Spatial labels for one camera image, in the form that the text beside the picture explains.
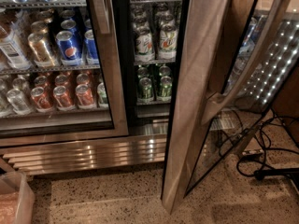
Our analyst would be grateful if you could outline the red soda can middle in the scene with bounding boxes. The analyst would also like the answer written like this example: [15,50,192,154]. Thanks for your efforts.
[53,86,75,110]

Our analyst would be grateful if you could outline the red soda can left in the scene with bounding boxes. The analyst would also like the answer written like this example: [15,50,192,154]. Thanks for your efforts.
[31,87,53,112]

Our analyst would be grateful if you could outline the silver can lower left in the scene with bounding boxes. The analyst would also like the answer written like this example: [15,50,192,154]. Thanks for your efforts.
[7,89,33,115]

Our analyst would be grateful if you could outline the clear labelled bottle left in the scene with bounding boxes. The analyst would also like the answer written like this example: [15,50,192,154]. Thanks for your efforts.
[0,22,31,70]

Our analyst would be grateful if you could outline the blue Pepsi can edge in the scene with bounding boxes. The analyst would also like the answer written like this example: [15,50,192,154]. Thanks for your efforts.
[84,29,99,64]

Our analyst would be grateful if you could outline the clear plastic storage bin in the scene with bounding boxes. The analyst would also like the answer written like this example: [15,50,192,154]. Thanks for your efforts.
[0,172,35,224]

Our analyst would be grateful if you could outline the blue Pepsi can front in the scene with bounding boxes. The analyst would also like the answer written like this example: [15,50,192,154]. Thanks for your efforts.
[56,31,82,66]

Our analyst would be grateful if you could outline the black power cable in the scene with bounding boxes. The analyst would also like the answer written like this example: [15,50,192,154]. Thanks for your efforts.
[218,109,299,181]

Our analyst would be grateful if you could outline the red soda can right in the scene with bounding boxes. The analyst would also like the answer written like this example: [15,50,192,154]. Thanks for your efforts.
[76,84,95,109]

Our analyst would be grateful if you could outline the green soda can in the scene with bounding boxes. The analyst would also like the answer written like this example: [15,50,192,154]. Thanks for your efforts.
[158,76,172,101]

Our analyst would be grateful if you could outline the red soda can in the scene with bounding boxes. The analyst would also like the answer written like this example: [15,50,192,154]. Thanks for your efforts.
[76,84,95,109]
[31,87,53,112]
[53,86,75,110]

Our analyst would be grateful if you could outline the stainless fridge bottom grille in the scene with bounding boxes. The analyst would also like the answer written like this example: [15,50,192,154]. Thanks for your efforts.
[0,126,263,176]

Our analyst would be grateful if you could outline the gold soda can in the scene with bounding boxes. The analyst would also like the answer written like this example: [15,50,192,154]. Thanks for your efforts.
[28,33,58,68]

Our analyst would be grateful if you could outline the glass fridge door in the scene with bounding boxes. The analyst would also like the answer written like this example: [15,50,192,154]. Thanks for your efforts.
[162,0,299,213]
[0,0,126,143]

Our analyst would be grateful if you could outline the white green can far left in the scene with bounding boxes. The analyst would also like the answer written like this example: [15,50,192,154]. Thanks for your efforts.
[135,26,154,62]

